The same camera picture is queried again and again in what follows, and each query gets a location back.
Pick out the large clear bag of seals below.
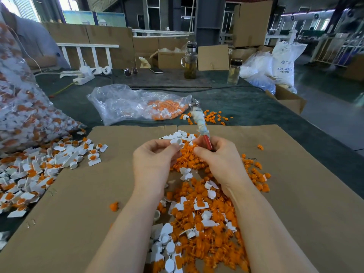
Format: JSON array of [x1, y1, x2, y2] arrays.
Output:
[[0, 20, 86, 156]]

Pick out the open brown cardboard box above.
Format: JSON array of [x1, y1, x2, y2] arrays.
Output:
[[265, 84, 307, 115]]

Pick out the glass tea jar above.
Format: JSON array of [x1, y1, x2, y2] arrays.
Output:
[[181, 42, 199, 80]]

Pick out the pile of orange and white parts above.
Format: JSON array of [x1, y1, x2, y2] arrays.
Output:
[[109, 130, 273, 273]]

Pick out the person's left hand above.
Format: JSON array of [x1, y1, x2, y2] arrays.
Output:
[[132, 138, 182, 198]]

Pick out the glass bottle with black lid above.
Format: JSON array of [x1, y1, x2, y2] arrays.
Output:
[[227, 58, 243, 85]]

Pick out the white metal rack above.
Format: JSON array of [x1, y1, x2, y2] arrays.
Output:
[[311, 31, 364, 66]]

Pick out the dark steel pillar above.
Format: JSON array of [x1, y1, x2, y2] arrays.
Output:
[[196, 0, 226, 46]]

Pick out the flat brown cardboard panel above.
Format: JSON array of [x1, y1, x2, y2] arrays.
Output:
[[198, 44, 230, 71]]

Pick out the scatter of orange offcuts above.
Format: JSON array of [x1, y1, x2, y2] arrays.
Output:
[[181, 108, 234, 126]]

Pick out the silver red-handled pliers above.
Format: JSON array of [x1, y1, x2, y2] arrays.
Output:
[[190, 101, 215, 152]]

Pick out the white railing frame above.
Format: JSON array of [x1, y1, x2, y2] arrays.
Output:
[[56, 43, 120, 70]]

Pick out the white power strip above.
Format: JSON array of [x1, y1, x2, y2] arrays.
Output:
[[58, 64, 112, 86]]

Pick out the person's right forearm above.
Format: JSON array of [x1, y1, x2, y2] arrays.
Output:
[[229, 185, 319, 273]]

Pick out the person's right hand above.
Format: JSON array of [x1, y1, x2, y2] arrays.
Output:
[[193, 136, 251, 194]]

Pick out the white woven sack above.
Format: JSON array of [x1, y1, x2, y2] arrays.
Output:
[[272, 28, 308, 93]]

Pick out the brown cardboard sheet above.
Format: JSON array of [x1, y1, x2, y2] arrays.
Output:
[[176, 124, 364, 273], [0, 126, 179, 273]]

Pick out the person's left forearm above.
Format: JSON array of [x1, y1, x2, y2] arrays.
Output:
[[84, 190, 163, 273]]

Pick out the row of upright cardboard sheets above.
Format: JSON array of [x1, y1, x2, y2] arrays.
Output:
[[41, 22, 192, 70]]

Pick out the open cardboard box with paper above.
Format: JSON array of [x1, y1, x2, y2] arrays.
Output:
[[149, 46, 190, 70]]

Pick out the pile of assembled white-orange parts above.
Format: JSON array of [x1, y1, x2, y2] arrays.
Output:
[[0, 129, 109, 251]]

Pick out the tall brown cardboard box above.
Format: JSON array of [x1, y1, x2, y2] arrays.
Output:
[[232, 0, 273, 48]]

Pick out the small clear plastic bag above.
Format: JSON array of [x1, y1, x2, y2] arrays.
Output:
[[87, 84, 193, 126]]

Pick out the clear blue plastic bag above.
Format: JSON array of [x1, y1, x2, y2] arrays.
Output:
[[239, 51, 278, 94]]

